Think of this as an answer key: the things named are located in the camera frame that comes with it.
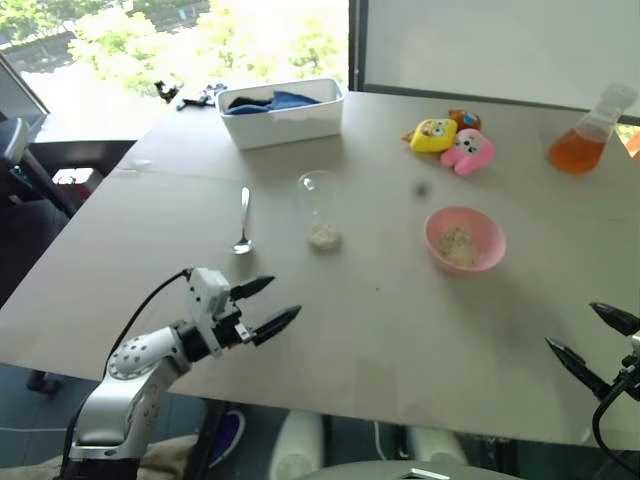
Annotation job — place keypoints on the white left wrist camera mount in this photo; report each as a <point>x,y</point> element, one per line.
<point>206,295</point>

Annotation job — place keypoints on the white board panel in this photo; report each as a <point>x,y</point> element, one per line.
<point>500,45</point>

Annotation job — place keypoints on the yellow sponge character toy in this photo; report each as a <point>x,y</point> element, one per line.
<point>434,135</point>

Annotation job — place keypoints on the blue cloth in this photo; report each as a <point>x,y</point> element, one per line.
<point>290,100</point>

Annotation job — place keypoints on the white rectangular plastic bin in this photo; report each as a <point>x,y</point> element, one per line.
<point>285,127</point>

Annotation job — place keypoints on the grey monitor panel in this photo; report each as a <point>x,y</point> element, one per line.
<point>17,92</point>

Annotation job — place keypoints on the orange brown toy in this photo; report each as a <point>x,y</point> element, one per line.
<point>467,119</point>

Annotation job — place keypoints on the beige cloth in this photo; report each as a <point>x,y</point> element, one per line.
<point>170,457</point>

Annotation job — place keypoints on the pink bowl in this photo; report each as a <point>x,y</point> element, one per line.
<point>492,247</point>

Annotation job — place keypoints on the white rounded shape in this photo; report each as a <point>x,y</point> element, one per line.
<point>297,445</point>
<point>435,445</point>

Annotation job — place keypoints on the black cloth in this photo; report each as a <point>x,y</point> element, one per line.
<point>247,101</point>

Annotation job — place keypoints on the flask with orange liquid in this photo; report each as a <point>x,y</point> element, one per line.
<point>575,150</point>

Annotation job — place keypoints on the blue rounded shape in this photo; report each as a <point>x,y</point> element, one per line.
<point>227,435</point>

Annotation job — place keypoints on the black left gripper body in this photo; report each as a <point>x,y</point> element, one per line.
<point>231,327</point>

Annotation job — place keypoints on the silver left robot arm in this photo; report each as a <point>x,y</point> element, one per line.
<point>127,395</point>

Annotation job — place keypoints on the dark shoe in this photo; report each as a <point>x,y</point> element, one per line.
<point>44,384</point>

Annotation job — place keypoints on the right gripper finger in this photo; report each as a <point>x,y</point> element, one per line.
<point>582,367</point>
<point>622,320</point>

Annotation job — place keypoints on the clear glass with white powder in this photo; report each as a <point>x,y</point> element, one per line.
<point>319,200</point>

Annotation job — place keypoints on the pink plush toy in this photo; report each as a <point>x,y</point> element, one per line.
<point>470,152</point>

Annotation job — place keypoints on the dark window frame pillar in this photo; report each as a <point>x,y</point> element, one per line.
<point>357,45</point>

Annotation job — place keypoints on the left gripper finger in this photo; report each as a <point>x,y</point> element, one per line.
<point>255,286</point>
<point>277,322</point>

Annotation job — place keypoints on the black chair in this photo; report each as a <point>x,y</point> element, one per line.
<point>30,225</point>

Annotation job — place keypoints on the metal spoon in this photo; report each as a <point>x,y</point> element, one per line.
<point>243,245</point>

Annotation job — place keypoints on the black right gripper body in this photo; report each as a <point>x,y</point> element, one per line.
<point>629,382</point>

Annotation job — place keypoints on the small black clamp gadget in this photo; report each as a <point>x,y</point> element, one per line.
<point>166,91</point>

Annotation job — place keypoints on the silver robot body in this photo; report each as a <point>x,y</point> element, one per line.
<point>380,472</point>

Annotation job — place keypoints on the black metal tool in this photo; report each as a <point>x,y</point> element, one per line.
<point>200,99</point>

